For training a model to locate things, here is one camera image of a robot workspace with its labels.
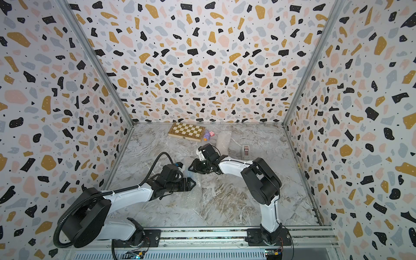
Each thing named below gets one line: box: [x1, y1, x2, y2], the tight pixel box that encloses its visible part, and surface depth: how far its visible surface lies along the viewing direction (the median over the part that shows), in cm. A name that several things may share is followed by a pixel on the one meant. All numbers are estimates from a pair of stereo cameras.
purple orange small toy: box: [203, 130, 211, 142], surface depth 112 cm
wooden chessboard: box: [167, 121, 206, 143], surface depth 115 cm
